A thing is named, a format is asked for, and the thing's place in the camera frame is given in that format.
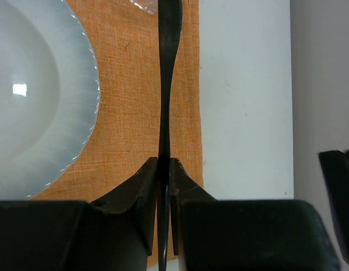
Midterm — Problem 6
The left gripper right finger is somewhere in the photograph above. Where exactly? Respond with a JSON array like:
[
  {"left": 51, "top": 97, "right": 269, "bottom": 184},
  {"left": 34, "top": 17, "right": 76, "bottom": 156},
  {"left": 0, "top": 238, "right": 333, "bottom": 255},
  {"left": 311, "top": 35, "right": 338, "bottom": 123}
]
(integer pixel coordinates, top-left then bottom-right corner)
[{"left": 169, "top": 158, "right": 216, "bottom": 255}]

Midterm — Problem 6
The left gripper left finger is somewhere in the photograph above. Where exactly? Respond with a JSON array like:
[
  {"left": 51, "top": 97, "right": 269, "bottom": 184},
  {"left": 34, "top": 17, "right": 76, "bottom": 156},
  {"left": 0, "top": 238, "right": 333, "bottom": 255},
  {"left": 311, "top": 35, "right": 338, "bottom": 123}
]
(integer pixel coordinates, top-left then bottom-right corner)
[{"left": 90, "top": 157, "right": 158, "bottom": 256}]

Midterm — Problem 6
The white ridged plate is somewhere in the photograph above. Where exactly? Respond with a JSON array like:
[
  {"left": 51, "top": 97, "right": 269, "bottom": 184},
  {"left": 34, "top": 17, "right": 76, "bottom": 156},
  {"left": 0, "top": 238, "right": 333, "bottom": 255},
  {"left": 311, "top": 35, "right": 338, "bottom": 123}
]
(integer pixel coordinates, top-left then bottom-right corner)
[{"left": 0, "top": 1, "right": 100, "bottom": 200}]

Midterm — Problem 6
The black plastic knife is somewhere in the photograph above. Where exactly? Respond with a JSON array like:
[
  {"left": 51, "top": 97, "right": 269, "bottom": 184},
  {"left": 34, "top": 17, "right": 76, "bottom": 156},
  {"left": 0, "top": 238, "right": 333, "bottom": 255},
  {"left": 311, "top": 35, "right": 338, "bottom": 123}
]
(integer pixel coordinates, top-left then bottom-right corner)
[{"left": 157, "top": 0, "right": 182, "bottom": 270}]

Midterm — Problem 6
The clear plastic cup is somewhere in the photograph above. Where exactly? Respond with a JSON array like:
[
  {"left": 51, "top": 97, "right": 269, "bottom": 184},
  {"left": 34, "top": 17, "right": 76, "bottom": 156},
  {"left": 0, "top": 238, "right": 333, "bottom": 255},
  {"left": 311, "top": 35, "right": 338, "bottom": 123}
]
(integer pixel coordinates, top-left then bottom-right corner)
[{"left": 129, "top": 0, "right": 158, "bottom": 15}]

